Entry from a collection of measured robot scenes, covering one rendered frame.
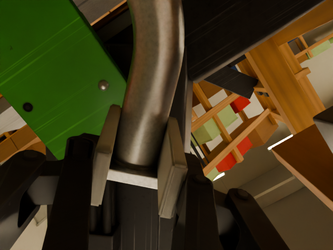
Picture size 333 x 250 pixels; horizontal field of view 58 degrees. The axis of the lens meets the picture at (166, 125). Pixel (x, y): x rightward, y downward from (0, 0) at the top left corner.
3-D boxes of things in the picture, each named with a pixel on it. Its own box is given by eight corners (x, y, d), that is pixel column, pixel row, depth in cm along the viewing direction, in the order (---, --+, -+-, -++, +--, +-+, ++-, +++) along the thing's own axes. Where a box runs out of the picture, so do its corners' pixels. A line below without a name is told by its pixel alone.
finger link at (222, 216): (187, 202, 12) (254, 215, 13) (178, 150, 17) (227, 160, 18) (178, 231, 13) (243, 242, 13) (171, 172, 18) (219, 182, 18)
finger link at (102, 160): (100, 208, 14) (84, 205, 14) (113, 146, 21) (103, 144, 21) (111, 152, 13) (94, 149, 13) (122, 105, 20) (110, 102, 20)
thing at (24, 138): (13, 136, 690) (31, 163, 694) (-15, 145, 614) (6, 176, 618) (50, 110, 653) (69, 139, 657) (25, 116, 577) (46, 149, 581)
